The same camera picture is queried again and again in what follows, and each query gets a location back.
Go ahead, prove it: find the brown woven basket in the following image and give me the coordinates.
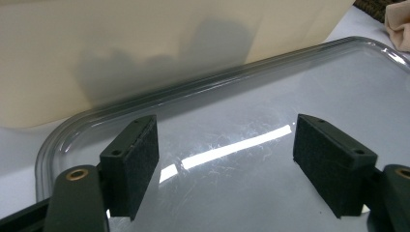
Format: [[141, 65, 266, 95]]
[[352, 0, 404, 23]]

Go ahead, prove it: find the beige sock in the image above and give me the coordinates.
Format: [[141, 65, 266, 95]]
[[385, 0, 410, 52]]

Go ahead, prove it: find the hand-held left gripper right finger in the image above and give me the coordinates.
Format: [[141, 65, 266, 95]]
[[292, 113, 378, 219]]

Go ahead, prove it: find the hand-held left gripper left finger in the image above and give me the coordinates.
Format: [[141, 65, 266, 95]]
[[100, 114, 161, 221]]

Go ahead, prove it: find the cream divided organizer box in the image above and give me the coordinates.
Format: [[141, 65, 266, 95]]
[[0, 0, 356, 130]]

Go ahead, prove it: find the shiny metal tray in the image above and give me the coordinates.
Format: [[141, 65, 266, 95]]
[[34, 36, 410, 232]]

